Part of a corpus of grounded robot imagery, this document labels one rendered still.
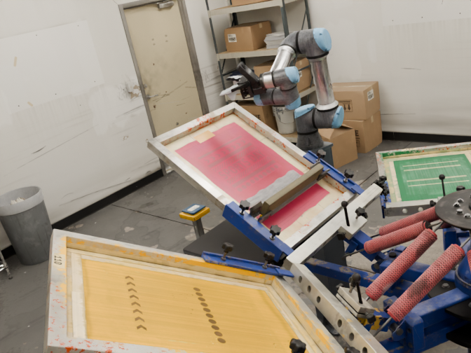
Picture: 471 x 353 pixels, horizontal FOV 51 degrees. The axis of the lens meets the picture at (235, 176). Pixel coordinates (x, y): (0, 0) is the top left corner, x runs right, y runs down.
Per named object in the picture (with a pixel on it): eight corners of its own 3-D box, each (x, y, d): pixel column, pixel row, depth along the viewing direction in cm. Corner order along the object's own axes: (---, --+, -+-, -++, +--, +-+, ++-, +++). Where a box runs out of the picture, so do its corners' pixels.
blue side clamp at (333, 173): (298, 164, 240) (303, 153, 236) (305, 160, 243) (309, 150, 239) (349, 202, 229) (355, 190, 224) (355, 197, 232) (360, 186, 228)
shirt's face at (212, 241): (182, 249, 251) (182, 248, 250) (239, 211, 279) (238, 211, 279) (255, 272, 218) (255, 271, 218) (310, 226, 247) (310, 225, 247)
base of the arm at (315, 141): (310, 139, 290) (308, 123, 286) (329, 143, 278) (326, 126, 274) (291, 148, 283) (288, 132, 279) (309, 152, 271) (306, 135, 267)
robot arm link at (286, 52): (280, 28, 256) (248, 94, 231) (300, 25, 250) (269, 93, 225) (287, 46, 264) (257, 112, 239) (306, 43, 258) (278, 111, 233)
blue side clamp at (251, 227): (221, 216, 204) (225, 204, 199) (229, 210, 207) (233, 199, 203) (277, 262, 193) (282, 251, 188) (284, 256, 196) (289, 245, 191)
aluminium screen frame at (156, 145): (146, 147, 222) (147, 141, 220) (232, 107, 260) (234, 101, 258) (280, 260, 193) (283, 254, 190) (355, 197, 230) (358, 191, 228)
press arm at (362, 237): (336, 234, 204) (340, 227, 201) (343, 228, 208) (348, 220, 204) (371, 262, 197) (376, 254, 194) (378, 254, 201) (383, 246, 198)
